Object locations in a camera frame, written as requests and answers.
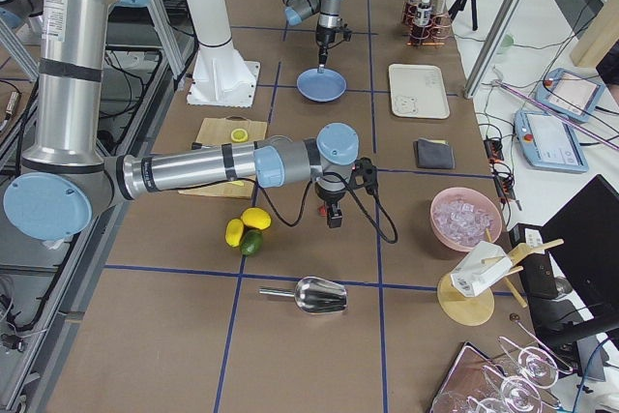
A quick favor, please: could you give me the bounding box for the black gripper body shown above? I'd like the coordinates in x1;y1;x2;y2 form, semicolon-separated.
315;24;338;53
314;184;346;220

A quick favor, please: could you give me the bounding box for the blue round plate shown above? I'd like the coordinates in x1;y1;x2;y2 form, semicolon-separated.
297;69;347;103

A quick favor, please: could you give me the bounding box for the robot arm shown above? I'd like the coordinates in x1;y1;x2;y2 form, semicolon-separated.
2;0;360;241
282;0;352;74

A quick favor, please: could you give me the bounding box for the yellow lemon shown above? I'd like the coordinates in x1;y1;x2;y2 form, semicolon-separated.
240;207;272;230
224;219;245;248

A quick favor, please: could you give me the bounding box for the steel ice scoop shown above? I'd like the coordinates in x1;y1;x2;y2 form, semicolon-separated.
258;277;348;314

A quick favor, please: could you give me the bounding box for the green avocado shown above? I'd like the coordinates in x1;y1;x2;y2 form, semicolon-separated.
239;229;263;256

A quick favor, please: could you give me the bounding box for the cream bear tray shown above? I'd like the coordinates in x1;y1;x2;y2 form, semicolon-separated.
388;64;450;120

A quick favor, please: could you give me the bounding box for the grey folded cloth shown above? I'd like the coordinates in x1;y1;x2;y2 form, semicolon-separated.
413;138;456;169

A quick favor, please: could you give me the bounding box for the lemon half slice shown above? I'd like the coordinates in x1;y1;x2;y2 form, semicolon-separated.
230;128;249;143

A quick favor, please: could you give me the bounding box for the wooden cutting board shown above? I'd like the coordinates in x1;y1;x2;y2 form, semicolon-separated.
181;117;268;199

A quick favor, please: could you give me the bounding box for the pink bowl of ice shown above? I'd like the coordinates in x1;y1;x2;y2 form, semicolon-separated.
429;187;503;251

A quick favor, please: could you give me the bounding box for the white paper carton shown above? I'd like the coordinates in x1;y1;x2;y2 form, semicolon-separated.
450;241;513;298

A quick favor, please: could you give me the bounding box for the wooden cup stand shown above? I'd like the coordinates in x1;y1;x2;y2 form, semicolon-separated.
437;239;564;326

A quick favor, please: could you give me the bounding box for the green small bowl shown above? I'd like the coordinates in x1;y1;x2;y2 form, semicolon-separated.
497;34;516;57

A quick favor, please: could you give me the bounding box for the blue teach pendant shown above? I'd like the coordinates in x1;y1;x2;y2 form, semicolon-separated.
514;110;589;173
536;68;605;123

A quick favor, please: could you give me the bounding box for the black monitor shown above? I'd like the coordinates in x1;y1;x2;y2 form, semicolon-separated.
521;174;618;348

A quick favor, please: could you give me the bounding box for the clear wine glass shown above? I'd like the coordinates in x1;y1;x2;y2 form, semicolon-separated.
498;336;559;390
482;365;542;413

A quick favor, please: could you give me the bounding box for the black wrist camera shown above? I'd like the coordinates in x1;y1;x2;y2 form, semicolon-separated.
338;23;352;42
349;157;378;196

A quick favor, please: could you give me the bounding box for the copper wire bottle rack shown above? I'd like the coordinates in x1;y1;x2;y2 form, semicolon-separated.
401;0;452;46

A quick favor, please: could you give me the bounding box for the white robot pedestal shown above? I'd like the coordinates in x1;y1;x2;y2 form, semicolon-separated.
187;0;260;108

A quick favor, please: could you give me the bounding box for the aluminium frame post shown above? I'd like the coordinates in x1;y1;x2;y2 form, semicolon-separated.
463;0;521;99

